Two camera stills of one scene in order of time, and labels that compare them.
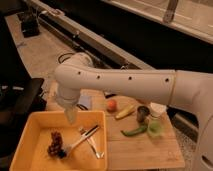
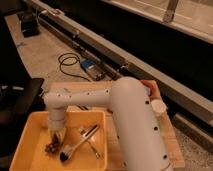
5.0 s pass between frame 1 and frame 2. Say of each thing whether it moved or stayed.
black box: stayed
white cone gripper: moved
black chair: stayed
